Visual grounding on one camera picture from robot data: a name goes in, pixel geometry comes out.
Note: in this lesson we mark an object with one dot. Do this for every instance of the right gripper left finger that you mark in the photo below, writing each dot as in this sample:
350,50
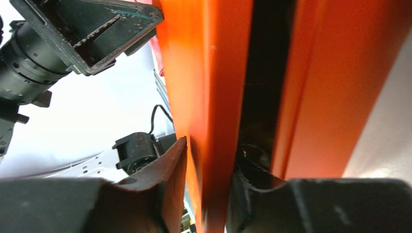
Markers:
148,201

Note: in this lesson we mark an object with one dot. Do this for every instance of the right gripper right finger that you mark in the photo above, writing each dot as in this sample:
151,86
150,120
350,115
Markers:
262,203

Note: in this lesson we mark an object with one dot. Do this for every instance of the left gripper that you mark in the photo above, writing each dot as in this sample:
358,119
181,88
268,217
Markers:
85,36

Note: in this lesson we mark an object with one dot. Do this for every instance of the orange box lid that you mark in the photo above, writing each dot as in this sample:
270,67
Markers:
204,46

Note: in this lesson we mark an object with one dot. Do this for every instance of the orange chocolate box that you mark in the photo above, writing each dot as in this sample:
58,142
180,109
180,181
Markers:
315,70

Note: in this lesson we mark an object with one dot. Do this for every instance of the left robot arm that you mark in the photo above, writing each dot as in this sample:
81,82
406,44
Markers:
69,92

